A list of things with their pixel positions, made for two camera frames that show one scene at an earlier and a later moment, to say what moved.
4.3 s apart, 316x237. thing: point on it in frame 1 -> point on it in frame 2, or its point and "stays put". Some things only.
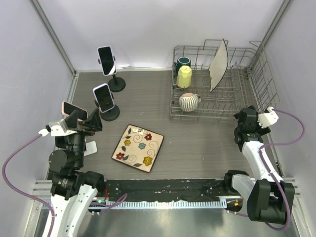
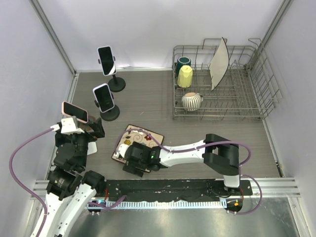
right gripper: x=257 y=130 -> x=131 y=166
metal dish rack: x=212 y=81 stays put
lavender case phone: x=103 y=97 stays put
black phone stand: x=110 y=115 stays put
